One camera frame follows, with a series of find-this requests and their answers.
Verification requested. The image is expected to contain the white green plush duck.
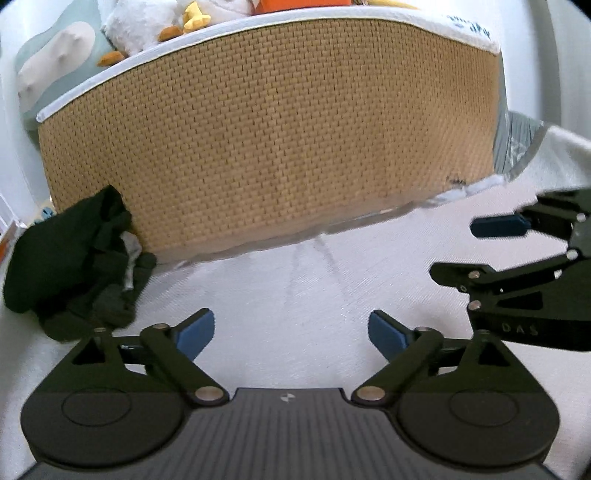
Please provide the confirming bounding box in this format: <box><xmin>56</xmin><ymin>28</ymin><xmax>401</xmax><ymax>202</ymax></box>
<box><xmin>182</xmin><ymin>0</ymin><xmax>259</xmax><ymax>35</ymax></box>

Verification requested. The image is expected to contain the teal cloud-shaped pillow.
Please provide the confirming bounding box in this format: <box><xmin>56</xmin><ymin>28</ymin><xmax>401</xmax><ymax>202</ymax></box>
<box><xmin>14</xmin><ymin>0</ymin><xmax>116</xmax><ymax>134</ymax></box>

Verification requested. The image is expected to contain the tan woven mattress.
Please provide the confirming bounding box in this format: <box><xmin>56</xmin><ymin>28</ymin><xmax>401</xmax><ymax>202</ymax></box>
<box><xmin>36</xmin><ymin>9</ymin><xmax>504</xmax><ymax>264</ymax></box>

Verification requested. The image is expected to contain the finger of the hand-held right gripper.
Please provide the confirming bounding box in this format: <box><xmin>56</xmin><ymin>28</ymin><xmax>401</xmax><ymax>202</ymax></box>
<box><xmin>470</xmin><ymin>187</ymin><xmax>591</xmax><ymax>241</ymax></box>
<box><xmin>428</xmin><ymin>251</ymin><xmax>580</xmax><ymax>298</ymax></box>

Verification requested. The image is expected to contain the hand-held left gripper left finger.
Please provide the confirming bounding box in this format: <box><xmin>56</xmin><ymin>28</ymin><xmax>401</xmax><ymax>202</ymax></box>
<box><xmin>44</xmin><ymin>308</ymin><xmax>230</xmax><ymax>407</ymax></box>

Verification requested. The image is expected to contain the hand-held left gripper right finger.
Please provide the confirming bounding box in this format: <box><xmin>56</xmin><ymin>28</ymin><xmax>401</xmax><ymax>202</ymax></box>
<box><xmin>351</xmin><ymin>310</ymin><xmax>532</xmax><ymax>407</ymax></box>

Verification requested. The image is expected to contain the orange first aid box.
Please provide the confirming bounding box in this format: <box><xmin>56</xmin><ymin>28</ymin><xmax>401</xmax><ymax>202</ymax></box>
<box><xmin>253</xmin><ymin>0</ymin><xmax>356</xmax><ymax>16</ymax></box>

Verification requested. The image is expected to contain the black printed t-shirt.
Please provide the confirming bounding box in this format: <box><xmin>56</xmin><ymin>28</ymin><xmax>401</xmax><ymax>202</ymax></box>
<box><xmin>2</xmin><ymin>185</ymin><xmax>134</xmax><ymax>315</ymax></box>

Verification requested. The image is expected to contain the white plush goose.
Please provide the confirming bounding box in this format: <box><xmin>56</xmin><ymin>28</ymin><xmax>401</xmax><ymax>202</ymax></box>
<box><xmin>97</xmin><ymin>0</ymin><xmax>185</xmax><ymax>65</ymax></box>

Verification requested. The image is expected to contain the grey pillow with line print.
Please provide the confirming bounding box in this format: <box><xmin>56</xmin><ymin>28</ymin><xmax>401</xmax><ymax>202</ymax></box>
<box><xmin>492</xmin><ymin>111</ymin><xmax>548</xmax><ymax>178</ymax></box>

